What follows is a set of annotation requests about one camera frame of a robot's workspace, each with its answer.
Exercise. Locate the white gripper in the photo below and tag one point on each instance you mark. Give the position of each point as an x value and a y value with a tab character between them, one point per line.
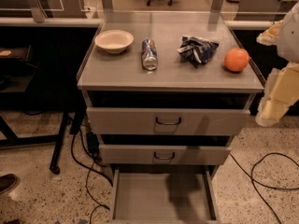
290	37

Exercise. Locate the blue chip bag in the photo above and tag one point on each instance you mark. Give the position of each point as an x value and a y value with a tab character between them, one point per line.
197	50

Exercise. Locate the grey drawer cabinet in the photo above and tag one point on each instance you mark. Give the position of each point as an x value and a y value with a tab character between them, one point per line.
104	72

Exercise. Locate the grey top drawer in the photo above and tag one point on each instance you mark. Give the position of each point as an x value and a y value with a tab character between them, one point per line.
167	113

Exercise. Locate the grey drawer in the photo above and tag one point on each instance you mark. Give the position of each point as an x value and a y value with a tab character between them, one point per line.
163	194
164	149
167	113

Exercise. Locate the grey bottom drawer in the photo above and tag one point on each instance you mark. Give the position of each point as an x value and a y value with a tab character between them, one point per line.
163	194

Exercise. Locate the grey middle drawer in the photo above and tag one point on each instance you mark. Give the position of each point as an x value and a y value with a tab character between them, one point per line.
164	149

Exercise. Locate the orange fruit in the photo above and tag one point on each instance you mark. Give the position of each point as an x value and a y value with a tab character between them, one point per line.
236	60

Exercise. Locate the blue silver drink can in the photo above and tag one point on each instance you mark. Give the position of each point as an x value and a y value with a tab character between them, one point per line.
149	56

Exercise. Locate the white bowl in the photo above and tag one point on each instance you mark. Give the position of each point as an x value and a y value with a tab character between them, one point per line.
114	41

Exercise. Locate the black power adapter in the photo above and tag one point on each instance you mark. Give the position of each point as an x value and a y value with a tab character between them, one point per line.
92	143

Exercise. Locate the dark shoe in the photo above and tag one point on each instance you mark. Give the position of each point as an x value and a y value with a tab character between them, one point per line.
7	182

